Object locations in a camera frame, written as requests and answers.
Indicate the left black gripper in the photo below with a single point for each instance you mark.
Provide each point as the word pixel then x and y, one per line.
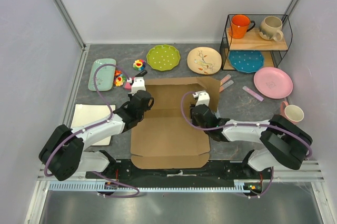
pixel 130 97

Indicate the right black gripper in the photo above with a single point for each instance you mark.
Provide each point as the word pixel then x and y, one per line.
pixel 192 120

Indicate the brown cardboard box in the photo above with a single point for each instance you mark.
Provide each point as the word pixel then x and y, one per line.
pixel 164 139

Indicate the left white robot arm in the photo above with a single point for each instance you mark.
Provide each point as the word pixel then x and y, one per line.
pixel 64 153

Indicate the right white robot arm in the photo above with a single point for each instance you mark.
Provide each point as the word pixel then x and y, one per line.
pixel 283 142

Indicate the pink eraser block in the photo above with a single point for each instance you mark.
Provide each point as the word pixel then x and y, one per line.
pixel 127 86

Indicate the pink black highlighter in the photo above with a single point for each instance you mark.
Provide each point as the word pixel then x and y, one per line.
pixel 141 73

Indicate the light teal rectangular tray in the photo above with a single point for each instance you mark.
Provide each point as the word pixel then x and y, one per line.
pixel 104 77

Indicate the white square plate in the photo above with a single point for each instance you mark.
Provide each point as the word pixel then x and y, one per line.
pixel 85 114

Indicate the rainbow smiling flower toy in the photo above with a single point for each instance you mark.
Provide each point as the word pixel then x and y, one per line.
pixel 139 65

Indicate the purple highlighter pen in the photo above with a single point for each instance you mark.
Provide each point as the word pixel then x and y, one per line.
pixel 252 93

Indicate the cream bird pattern plate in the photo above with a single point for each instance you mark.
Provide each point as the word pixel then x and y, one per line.
pixel 204 60

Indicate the green polka dot plate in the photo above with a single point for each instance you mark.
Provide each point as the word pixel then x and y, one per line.
pixel 163 57

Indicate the blue polka dot plate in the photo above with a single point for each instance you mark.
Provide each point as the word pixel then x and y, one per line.
pixel 246 61

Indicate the pink round plate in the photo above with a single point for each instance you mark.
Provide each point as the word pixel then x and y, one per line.
pixel 273 83

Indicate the pink mug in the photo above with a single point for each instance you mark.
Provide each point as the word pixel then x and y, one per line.
pixel 293 113

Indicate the orange mug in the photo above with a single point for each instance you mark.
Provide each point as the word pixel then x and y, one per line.
pixel 240 25

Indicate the beige ceramic mug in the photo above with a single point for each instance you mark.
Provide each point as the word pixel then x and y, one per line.
pixel 271 29

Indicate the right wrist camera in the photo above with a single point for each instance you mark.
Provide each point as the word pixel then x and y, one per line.
pixel 201 98

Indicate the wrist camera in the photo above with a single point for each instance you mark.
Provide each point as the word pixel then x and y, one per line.
pixel 201 98
pixel 137 84

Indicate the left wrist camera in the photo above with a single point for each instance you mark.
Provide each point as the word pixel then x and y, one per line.
pixel 137 84

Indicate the small flower keychain toy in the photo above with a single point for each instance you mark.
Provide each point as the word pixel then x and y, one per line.
pixel 119 78

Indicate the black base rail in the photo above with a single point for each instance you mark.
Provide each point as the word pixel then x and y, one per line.
pixel 215 173

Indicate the black wire wooden shelf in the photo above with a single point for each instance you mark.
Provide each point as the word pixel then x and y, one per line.
pixel 273 49

